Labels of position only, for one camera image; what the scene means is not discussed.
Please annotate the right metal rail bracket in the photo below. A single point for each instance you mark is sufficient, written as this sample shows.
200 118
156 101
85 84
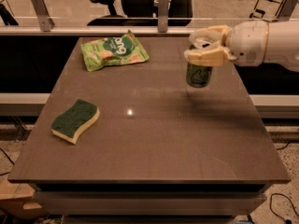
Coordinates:
286 10

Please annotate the metal rail bracket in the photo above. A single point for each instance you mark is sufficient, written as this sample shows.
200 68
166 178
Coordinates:
162 16
286 10
44 20

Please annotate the middle metal rail bracket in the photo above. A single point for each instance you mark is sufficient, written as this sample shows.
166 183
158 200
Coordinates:
162 16

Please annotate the horizontal glass barrier rail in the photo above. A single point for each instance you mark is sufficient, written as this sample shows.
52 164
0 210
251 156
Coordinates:
89 31

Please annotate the green and yellow sponge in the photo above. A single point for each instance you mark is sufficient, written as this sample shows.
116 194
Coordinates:
71 124

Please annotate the left metal rail bracket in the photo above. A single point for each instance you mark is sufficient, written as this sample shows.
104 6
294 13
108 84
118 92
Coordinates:
44 20

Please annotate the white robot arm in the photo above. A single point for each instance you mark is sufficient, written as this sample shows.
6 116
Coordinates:
282 45

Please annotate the cardboard box under table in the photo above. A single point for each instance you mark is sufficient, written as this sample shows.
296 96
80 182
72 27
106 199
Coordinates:
17 200

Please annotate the wooden stool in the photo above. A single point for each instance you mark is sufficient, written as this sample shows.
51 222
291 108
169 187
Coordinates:
266 10

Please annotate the green soda can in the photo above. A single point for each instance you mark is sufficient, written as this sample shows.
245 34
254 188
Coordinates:
198 76

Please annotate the green rice chip bag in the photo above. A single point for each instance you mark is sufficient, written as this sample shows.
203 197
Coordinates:
113 51

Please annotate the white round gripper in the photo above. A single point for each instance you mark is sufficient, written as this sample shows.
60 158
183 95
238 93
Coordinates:
247 43

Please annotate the black office chair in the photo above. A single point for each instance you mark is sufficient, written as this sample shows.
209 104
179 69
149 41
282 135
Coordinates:
143 13

